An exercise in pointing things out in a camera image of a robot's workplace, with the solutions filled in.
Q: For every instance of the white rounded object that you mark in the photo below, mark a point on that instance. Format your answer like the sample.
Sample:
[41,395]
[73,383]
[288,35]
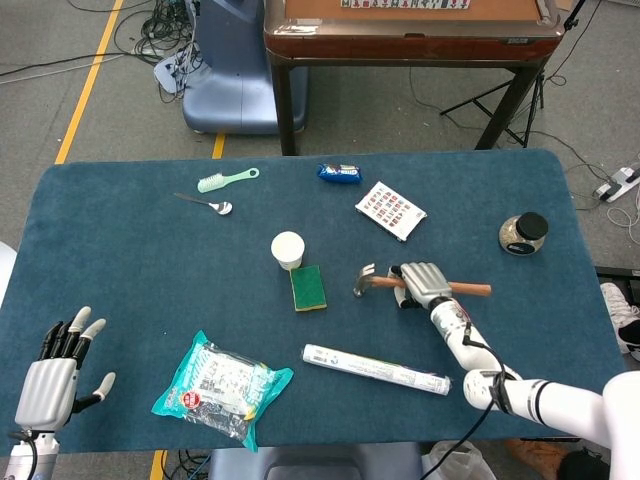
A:
[4,270]

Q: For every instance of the clear plastic bag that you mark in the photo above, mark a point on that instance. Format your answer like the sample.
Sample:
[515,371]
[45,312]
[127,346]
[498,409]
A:
[455,462]

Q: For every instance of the brown mahjong table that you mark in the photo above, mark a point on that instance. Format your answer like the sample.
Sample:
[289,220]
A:
[400,47]

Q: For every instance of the blue cookie packet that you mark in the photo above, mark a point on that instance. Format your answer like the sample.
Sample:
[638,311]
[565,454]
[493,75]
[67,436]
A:
[340,173]

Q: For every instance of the white power strip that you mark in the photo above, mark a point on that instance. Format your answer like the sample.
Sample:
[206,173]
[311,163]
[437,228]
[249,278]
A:
[617,183]

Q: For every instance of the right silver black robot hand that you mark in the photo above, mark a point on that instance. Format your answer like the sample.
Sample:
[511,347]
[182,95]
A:
[425,282]

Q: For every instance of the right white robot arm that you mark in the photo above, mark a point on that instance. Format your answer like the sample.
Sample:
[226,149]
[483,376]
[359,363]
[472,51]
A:
[550,395]

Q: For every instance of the white rolled bag tube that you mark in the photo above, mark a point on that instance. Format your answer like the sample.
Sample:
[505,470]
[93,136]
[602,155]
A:
[375,369]

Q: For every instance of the green yellow sponge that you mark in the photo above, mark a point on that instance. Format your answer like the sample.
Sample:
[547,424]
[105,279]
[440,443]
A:
[307,287]

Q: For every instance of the blue table cloth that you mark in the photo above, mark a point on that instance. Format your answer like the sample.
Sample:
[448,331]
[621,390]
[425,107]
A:
[125,275]

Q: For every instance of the black flat base plate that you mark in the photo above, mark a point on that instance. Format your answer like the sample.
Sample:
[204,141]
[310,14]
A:
[620,275]

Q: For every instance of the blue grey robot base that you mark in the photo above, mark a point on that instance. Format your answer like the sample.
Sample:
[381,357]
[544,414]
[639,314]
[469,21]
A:
[225,75]

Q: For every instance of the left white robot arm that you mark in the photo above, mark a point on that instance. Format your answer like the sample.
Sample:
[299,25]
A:
[25,457]

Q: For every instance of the white card pack red prints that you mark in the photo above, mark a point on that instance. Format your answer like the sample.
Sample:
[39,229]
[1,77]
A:
[390,210]

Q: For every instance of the teal plastic snack package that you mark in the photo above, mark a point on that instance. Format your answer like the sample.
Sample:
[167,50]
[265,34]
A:
[220,390]

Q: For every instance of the metal spoon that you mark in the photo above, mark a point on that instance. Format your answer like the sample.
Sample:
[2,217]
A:
[222,207]

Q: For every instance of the row of mahjong tiles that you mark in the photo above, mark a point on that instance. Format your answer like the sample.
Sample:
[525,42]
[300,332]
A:
[400,4]

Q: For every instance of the white paper cup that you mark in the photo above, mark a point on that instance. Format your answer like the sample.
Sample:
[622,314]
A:
[287,247]

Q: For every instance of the white sneaker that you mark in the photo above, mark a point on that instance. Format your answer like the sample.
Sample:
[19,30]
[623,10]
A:
[620,310]

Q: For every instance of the glass jar black lid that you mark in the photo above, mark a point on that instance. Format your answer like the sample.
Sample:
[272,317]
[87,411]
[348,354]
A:
[520,235]

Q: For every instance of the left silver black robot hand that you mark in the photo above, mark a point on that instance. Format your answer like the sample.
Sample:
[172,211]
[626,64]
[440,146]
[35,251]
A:
[45,390]

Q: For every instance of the mint green hair brush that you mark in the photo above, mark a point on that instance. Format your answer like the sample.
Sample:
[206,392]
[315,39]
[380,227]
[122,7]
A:
[212,183]

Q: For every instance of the blue grey robot chassis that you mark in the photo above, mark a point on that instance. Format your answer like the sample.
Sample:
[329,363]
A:
[310,460]

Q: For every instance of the black tripod stand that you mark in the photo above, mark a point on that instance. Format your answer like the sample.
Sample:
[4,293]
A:
[540,92]

